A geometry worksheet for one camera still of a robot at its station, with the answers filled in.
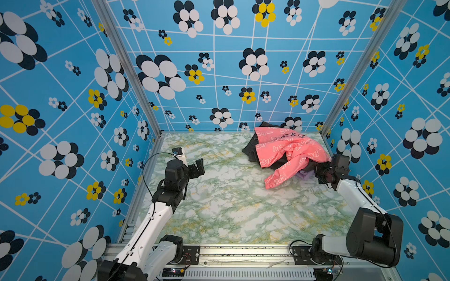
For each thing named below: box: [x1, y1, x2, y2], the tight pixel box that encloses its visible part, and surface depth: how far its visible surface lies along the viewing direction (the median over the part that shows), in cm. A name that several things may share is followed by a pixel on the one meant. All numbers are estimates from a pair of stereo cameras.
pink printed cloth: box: [254, 126, 332, 190], surface depth 94 cm
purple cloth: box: [295, 169, 316, 181], surface depth 90 cm
